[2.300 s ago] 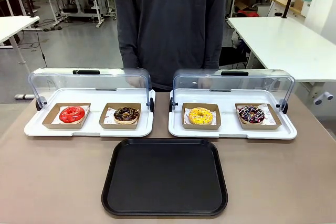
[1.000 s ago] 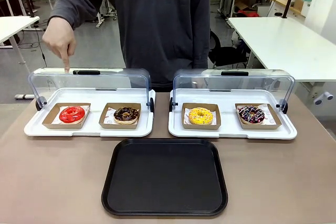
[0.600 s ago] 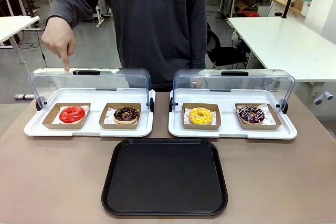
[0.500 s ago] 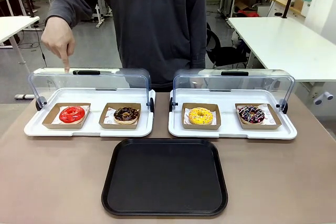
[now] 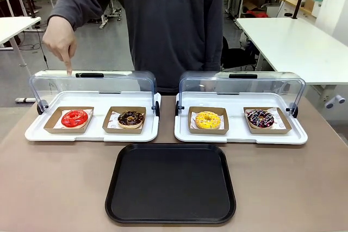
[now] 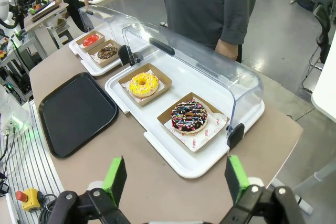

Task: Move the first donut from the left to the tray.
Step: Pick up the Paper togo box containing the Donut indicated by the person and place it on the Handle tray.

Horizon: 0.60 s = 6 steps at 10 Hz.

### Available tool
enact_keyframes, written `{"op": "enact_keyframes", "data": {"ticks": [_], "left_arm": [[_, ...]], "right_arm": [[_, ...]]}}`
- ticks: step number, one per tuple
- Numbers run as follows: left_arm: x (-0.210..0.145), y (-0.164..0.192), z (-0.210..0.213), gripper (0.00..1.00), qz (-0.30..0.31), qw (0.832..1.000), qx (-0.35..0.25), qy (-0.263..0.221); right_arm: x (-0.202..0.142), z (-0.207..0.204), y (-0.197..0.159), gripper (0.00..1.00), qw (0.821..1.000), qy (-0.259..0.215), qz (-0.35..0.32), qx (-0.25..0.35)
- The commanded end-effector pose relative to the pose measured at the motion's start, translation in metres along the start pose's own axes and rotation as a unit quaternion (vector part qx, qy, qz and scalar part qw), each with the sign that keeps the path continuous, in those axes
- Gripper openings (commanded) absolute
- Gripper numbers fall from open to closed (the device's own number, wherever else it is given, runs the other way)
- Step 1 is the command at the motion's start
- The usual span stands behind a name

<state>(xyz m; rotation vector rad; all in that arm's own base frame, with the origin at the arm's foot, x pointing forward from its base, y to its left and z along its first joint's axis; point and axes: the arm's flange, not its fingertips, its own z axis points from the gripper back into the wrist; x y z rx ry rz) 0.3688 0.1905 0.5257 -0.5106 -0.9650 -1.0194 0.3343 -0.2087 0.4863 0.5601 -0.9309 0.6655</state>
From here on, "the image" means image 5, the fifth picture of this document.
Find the chocolate donut with nuts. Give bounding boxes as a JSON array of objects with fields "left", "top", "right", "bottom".
[{"left": 117, "top": 110, "right": 145, "bottom": 129}]

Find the person's dark grey sweater torso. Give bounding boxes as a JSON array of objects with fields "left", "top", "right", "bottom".
[{"left": 111, "top": 0, "right": 226, "bottom": 96}]

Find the clear plastic display lid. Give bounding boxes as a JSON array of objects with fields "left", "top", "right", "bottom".
[
  {"left": 175, "top": 70, "right": 306, "bottom": 119},
  {"left": 28, "top": 69, "right": 161, "bottom": 116}
]

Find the red glazed donut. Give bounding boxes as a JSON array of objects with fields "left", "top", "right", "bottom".
[{"left": 61, "top": 109, "right": 89, "bottom": 128}]

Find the black office chair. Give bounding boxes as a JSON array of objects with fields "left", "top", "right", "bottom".
[{"left": 220, "top": 35, "right": 257, "bottom": 71}]

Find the small white table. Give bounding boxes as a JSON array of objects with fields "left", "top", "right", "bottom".
[{"left": 0, "top": 16, "right": 42, "bottom": 104}]

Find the person's right forearm grey sleeve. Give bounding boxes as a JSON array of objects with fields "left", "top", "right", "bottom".
[{"left": 47, "top": 0, "right": 128, "bottom": 31}]

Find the yellow glazed sprinkled donut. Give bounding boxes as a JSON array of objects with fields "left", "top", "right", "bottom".
[{"left": 195, "top": 110, "right": 222, "bottom": 130}]

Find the dark donut with white stripes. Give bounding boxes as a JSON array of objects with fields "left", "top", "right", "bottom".
[{"left": 246, "top": 109, "right": 275, "bottom": 129}]

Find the large white table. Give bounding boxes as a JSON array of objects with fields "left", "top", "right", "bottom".
[{"left": 235, "top": 17, "right": 348, "bottom": 109}]

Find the white display tray base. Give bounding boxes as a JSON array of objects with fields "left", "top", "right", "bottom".
[
  {"left": 24, "top": 90, "right": 161, "bottom": 143},
  {"left": 173, "top": 91, "right": 309, "bottom": 145}
]

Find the brown cardboard donut box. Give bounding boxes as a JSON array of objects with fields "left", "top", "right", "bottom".
[
  {"left": 102, "top": 106, "right": 147, "bottom": 134},
  {"left": 243, "top": 106, "right": 293, "bottom": 135},
  {"left": 43, "top": 106, "right": 95, "bottom": 134},
  {"left": 187, "top": 106, "right": 229, "bottom": 136}
]

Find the black plastic serving tray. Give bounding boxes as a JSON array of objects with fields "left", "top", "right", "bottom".
[{"left": 104, "top": 142, "right": 237, "bottom": 225}]

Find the person's right hand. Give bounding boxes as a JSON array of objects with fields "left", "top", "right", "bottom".
[{"left": 42, "top": 15, "right": 78, "bottom": 77}]

